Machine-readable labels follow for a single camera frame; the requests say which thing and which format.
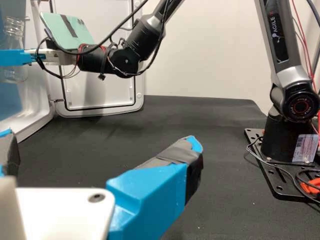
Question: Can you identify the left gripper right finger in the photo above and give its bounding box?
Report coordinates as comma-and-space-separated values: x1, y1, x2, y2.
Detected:
105, 135, 204, 240

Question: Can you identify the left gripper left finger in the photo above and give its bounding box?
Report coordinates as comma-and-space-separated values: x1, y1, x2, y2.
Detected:
0, 127, 21, 177

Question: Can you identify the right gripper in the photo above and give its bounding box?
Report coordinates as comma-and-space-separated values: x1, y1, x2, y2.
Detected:
0, 48, 79, 67

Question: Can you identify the clear flask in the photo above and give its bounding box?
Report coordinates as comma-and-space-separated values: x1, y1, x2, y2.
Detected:
0, 15, 29, 84

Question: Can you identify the white incubator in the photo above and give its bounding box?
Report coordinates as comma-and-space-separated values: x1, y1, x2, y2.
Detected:
0, 0, 55, 144

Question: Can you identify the incubator door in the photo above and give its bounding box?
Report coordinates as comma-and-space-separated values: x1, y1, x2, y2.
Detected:
29, 0, 146, 119

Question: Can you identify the right wrist camera phone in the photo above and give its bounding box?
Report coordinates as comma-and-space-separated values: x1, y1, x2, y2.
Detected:
39, 11, 96, 52

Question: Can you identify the black cable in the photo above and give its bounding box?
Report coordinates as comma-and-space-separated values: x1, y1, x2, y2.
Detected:
34, 0, 187, 80

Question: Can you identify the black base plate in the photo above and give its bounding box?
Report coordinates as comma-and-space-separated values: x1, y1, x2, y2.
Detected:
243, 127, 320, 201

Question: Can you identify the red wire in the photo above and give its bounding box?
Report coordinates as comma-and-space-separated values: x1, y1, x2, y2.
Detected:
296, 174, 320, 196

